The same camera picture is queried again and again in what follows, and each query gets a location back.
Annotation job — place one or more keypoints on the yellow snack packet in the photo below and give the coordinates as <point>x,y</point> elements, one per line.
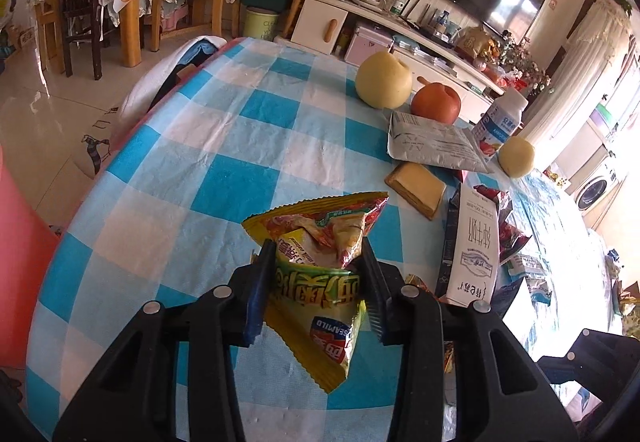
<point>310,232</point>

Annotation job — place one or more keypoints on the pink metal case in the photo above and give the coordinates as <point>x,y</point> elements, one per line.
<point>367,44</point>

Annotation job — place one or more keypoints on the red snack wrapper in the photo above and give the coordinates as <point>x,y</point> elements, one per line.
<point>512,237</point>

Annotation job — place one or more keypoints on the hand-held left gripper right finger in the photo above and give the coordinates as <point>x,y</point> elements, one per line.
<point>375,302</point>

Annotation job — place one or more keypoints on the large yellow apple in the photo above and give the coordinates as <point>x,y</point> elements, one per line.
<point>384,79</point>

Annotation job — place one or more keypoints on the tan biscuit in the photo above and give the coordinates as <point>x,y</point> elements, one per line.
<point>417,184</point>

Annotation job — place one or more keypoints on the silver foil packet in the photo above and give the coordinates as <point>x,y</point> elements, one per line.
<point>435,141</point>

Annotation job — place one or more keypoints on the white television cabinet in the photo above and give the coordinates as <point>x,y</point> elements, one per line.
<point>320,19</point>

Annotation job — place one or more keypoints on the golden ornament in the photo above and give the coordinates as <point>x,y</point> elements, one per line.
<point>474,41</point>

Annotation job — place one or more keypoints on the small yellow pear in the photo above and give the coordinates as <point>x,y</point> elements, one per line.
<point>516,156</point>

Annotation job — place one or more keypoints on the blue white packet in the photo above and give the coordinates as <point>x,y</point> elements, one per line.
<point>530,269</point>

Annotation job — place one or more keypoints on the dark wooden chair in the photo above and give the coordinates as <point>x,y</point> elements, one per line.
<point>80,11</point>

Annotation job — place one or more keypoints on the red plastic bucket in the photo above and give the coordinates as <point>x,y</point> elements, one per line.
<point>20,247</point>

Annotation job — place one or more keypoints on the white milk carton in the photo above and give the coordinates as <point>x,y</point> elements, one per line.
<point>472,247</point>

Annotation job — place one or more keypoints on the dried flower arrangement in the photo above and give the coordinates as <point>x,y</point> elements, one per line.
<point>522,64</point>

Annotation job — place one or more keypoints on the blue checkered tablecloth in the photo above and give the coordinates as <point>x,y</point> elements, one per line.
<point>200,171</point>

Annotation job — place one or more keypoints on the lace covered air conditioner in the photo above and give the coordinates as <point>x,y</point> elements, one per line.
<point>590,51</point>

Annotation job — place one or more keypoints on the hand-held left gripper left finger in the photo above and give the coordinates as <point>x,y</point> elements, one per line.
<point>257,292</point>

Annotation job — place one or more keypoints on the pale green waste bin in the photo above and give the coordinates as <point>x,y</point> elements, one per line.
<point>260,24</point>

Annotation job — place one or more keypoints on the white yogurt bottle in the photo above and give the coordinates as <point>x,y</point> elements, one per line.
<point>500,119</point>

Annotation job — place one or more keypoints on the white washing machine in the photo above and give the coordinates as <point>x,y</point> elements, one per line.
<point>592,189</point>

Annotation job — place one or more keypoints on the white jacket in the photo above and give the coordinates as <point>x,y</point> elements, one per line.
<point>145,86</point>

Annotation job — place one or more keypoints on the red apple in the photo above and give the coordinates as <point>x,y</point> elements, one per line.
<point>435,102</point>

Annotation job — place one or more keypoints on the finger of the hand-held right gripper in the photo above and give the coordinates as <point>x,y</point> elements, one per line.
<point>585,362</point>

